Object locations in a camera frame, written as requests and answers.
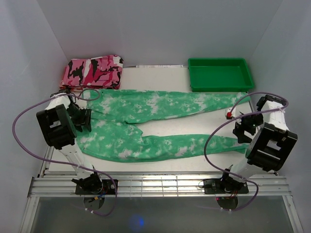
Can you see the aluminium frame rail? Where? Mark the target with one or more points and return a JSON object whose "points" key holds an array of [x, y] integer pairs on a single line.
{"points": [[167, 185]]}

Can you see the green plastic tray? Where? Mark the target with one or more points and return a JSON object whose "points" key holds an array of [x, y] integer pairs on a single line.
{"points": [[219, 75]]}

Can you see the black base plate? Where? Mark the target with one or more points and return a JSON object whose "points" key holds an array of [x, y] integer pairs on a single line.
{"points": [[211, 187], [105, 186]]}

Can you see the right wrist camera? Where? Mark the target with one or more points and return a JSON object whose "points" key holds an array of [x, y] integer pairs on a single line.
{"points": [[231, 113]]}

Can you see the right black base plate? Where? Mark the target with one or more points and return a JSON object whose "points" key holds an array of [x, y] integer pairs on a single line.
{"points": [[211, 187]]}

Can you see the white paper strip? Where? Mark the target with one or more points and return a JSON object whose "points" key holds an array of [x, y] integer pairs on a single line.
{"points": [[160, 66]]}

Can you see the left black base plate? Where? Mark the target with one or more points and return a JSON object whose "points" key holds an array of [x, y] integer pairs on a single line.
{"points": [[105, 186]]}

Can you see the green tie-dye trousers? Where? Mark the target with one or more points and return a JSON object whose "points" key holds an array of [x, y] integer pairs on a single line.
{"points": [[131, 126]]}

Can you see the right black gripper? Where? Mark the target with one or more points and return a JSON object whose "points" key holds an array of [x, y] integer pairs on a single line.
{"points": [[239, 130]]}

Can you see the orange folded garment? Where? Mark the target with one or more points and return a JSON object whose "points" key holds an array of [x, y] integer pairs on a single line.
{"points": [[73, 88]]}

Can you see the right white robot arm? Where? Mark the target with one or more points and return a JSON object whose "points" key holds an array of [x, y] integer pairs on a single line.
{"points": [[270, 143]]}

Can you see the pink camouflage folded trousers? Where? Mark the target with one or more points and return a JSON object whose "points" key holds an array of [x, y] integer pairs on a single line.
{"points": [[100, 72]]}

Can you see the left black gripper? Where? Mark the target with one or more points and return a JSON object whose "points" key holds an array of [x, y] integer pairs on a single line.
{"points": [[86, 120]]}

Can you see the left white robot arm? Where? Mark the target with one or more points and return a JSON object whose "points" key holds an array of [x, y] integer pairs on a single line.
{"points": [[60, 123]]}

